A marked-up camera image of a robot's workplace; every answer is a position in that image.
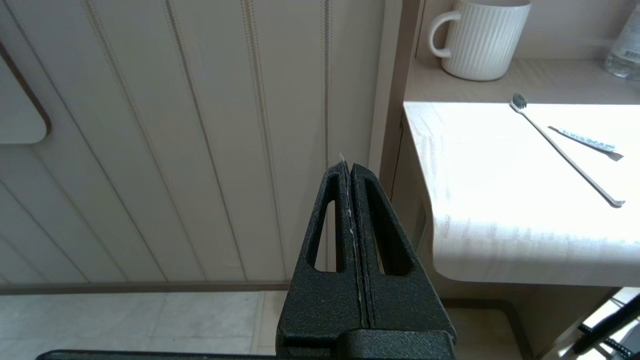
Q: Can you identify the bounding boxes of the white brown-edged wall panel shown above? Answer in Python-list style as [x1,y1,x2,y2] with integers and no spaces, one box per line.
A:
[0,40,52,146]

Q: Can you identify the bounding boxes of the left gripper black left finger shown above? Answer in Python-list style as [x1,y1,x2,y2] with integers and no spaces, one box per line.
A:
[276,161,370,360]

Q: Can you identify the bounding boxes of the white ribbed mug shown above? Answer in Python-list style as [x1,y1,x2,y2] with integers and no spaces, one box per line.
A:
[428,0,532,82]

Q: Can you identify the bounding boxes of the small clear water bottle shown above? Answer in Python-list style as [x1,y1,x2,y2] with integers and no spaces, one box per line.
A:
[605,5,640,82]

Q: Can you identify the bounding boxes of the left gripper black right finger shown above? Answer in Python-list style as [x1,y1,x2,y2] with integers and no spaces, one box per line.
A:
[351,163,457,351]

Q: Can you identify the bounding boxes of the small white toothpaste tube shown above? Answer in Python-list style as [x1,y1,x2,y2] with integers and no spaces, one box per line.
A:
[548,126,624,162]

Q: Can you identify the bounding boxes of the white toothbrush dark bristles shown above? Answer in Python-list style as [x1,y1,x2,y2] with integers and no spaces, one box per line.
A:
[510,93,626,208]

